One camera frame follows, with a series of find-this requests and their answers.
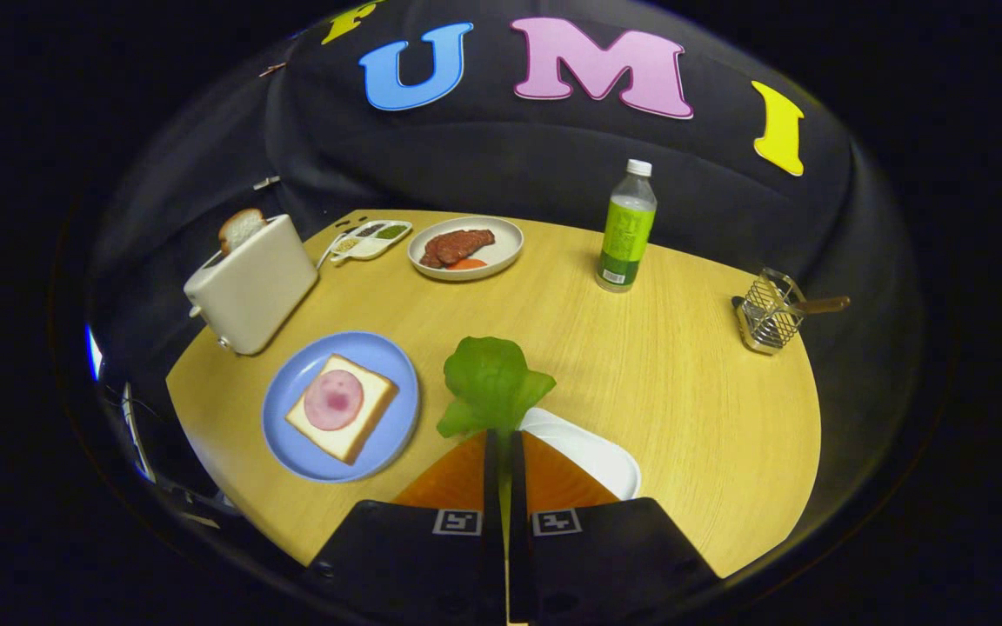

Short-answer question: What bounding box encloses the white toaster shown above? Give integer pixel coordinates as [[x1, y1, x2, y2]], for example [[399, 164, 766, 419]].
[[184, 214, 320, 356]]

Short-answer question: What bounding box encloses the round white meat plate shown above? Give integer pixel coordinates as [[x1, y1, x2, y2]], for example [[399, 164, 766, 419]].
[[408, 216, 524, 281]]

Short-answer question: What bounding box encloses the brown toast slice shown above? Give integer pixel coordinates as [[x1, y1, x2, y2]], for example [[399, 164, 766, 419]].
[[218, 208, 269, 255]]

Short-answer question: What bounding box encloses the pink ham slice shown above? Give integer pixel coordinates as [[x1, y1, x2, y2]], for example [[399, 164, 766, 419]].
[[304, 370, 365, 431]]

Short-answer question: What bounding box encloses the green lettuce leaf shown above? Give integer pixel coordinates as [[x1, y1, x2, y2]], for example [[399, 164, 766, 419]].
[[437, 336, 557, 438]]

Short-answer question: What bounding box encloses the white rounded square plate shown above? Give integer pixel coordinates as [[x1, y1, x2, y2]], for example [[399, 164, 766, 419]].
[[518, 407, 643, 502]]

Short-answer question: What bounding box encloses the wire basket with wooden handle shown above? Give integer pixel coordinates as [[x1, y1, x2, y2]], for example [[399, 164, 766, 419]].
[[732, 268, 852, 356]]

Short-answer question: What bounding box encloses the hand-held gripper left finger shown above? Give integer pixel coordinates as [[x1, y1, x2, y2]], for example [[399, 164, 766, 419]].
[[301, 429, 506, 625]]

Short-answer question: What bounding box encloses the white divided bean dish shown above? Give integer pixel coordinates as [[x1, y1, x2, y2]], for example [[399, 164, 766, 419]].
[[330, 219, 413, 263]]

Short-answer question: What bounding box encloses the blue plate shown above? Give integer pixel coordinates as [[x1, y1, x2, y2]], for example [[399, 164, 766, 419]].
[[262, 331, 421, 483]]

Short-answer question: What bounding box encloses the white bread slice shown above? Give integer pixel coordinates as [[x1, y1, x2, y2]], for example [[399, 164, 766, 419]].
[[285, 354, 399, 465]]

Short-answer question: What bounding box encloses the black backdrop cloth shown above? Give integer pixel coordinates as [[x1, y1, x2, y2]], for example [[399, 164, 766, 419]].
[[88, 0, 928, 418]]

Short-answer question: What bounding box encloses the green label drink bottle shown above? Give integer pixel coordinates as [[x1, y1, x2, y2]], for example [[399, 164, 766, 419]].
[[596, 159, 658, 294]]

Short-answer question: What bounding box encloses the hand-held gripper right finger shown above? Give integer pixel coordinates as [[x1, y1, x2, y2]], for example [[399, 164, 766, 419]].
[[508, 430, 721, 623]]

